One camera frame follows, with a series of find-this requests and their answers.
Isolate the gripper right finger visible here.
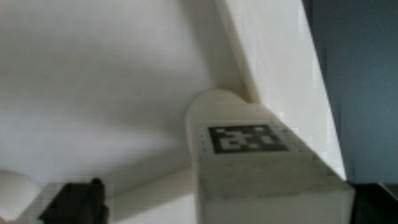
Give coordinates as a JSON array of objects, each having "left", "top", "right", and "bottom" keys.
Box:
[{"left": 352, "top": 183, "right": 398, "bottom": 224}]

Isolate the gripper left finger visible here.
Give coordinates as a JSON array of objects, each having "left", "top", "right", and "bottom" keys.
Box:
[{"left": 16, "top": 177, "right": 110, "bottom": 224}]

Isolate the white square table top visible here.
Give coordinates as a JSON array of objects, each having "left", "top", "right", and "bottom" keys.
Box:
[{"left": 0, "top": 0, "right": 347, "bottom": 224}]

